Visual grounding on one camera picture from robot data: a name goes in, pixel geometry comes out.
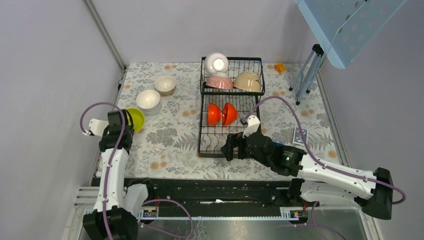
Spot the cream floral bowl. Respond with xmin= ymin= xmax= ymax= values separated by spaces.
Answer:
xmin=154 ymin=75 xmax=177 ymax=96

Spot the beige bowl top tier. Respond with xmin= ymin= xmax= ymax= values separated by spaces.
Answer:
xmin=233 ymin=71 xmax=262 ymax=93

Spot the light blue folding stool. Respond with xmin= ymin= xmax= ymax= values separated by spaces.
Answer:
xmin=295 ymin=0 xmax=405 ymax=105

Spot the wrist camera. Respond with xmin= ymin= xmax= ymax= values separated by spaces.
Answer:
xmin=82 ymin=118 xmax=109 ymax=137
xmin=242 ymin=115 xmax=261 ymax=138

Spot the orange bowl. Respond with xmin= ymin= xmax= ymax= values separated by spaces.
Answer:
xmin=222 ymin=102 xmax=238 ymax=126
xmin=207 ymin=102 xmax=222 ymax=126

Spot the floral table mat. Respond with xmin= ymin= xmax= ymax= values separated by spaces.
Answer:
xmin=118 ymin=62 xmax=342 ymax=181

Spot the white ribbed bowl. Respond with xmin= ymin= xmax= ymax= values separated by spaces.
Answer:
xmin=137 ymin=102 xmax=162 ymax=116
xmin=135 ymin=89 xmax=162 ymax=109

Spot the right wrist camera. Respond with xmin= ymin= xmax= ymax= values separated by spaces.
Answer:
xmin=242 ymin=115 xmax=261 ymax=138

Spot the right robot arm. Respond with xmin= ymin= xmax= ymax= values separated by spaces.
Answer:
xmin=220 ymin=132 xmax=394 ymax=220

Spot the pink patterned bowl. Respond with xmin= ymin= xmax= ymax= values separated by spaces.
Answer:
xmin=206 ymin=74 xmax=234 ymax=90

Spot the white bowl top tier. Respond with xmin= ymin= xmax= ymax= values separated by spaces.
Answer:
xmin=204 ymin=52 xmax=229 ymax=76

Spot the lime green bowl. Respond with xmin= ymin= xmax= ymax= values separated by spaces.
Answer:
xmin=125 ymin=107 xmax=145 ymax=132

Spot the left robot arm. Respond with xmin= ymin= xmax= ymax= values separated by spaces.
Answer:
xmin=82 ymin=109 xmax=155 ymax=240

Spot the orange toy block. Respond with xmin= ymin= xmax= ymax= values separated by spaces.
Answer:
xmin=273 ymin=62 xmax=287 ymax=74

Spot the black wire dish rack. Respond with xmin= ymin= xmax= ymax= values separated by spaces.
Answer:
xmin=197 ymin=56 xmax=265 ymax=158

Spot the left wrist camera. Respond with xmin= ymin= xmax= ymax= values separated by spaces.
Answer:
xmin=82 ymin=118 xmax=109 ymax=137

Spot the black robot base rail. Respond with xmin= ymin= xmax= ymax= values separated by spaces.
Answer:
xmin=123 ymin=178 xmax=313 ymax=221

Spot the blue playing card box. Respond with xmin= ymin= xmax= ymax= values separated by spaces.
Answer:
xmin=292 ymin=127 xmax=308 ymax=145

